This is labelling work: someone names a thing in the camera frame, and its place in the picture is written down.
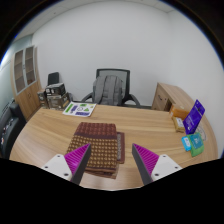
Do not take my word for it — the small black chair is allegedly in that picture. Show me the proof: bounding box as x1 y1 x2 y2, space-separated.
47 71 60 87

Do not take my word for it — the white printed paper sheet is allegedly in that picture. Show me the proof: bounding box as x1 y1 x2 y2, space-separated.
62 101 97 118

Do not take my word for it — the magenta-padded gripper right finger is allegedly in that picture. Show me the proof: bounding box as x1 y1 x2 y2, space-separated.
131 143 183 184

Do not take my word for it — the grey backpack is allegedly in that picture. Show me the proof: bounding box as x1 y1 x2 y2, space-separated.
92 75 126 107

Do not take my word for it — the large dark cardboard box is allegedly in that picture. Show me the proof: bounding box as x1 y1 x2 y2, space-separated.
46 93 70 111

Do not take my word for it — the small tan box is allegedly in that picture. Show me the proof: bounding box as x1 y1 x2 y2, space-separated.
171 116 186 134

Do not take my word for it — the orange box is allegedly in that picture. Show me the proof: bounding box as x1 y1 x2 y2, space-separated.
169 104 190 121

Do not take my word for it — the small dark cardboard box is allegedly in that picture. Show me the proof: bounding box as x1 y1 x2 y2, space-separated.
37 89 49 109

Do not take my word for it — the clear plastic bag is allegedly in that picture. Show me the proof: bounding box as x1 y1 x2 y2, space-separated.
196 123 208 143

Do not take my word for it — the wooden side drawer unit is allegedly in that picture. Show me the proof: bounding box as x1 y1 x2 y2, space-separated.
150 82 194 113

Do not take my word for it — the green packet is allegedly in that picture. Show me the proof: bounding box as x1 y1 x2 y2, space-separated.
188 132 205 158

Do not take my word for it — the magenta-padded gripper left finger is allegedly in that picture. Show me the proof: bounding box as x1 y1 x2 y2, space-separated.
41 143 92 186

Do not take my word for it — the flat dark cardboard box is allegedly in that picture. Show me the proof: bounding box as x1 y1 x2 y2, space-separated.
44 82 67 97

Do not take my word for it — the blue packet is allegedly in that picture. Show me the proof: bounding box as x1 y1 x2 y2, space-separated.
181 135 193 152

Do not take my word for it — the black leather armchair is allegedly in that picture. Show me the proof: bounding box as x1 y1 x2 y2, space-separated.
0 98 27 159

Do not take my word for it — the black mesh office chair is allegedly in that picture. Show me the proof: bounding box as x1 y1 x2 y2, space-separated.
80 68 142 108

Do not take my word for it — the purple package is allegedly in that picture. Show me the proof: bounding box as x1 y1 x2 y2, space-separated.
182 99 206 135

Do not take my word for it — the brown patterned towel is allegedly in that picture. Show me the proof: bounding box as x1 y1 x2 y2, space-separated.
65 121 126 179

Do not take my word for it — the wooden cabinet with glass doors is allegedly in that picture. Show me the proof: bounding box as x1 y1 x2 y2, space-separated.
9 45 43 122

